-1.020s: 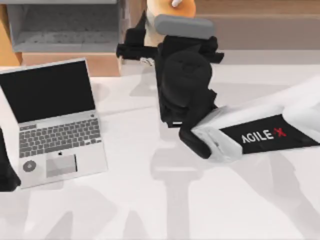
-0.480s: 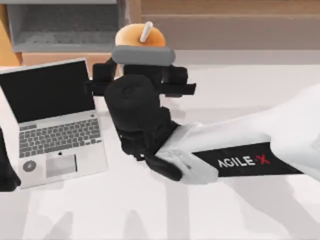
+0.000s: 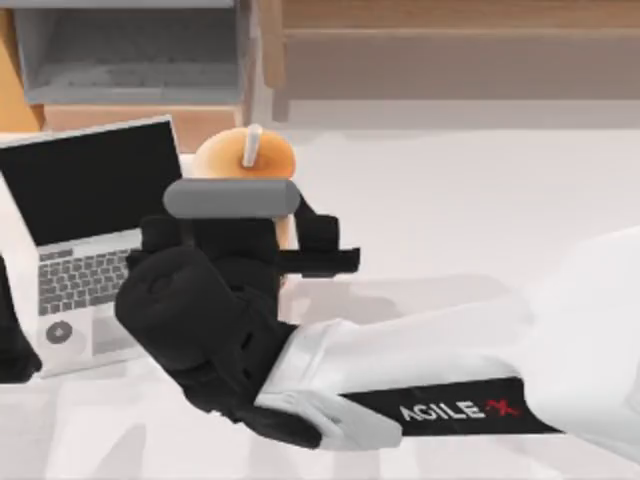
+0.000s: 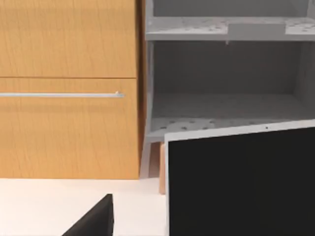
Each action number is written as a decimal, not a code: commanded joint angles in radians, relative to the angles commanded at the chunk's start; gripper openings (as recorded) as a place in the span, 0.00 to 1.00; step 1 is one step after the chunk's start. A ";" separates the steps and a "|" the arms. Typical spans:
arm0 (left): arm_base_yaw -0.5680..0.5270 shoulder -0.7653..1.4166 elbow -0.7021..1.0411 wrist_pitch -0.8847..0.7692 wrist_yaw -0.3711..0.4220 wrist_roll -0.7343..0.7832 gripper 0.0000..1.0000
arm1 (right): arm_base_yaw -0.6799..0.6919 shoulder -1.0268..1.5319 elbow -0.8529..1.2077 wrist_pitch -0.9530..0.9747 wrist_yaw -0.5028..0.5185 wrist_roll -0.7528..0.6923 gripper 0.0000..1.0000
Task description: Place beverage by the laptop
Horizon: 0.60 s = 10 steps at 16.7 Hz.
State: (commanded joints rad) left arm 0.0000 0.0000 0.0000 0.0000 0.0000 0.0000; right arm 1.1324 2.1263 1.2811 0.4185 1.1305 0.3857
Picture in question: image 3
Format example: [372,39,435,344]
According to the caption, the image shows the orange domed cup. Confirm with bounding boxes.
[192,123,301,292]

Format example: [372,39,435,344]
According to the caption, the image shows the pale grey rounded box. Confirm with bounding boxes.
[163,179,302,221]

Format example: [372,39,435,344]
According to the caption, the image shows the silver laptop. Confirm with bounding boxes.
[0,114,187,380]

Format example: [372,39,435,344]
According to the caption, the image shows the pale wooden drawer front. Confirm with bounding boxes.
[42,102,241,154]

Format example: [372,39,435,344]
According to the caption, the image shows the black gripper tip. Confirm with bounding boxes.
[0,254,44,386]

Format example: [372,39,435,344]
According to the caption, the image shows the grey pierced drawer inside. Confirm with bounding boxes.
[12,0,254,107]

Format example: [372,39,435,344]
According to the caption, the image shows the wooden cupboard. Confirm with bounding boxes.
[0,8,52,135]

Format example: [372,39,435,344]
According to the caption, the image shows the wooden open shelves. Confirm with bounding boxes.
[260,0,640,122]

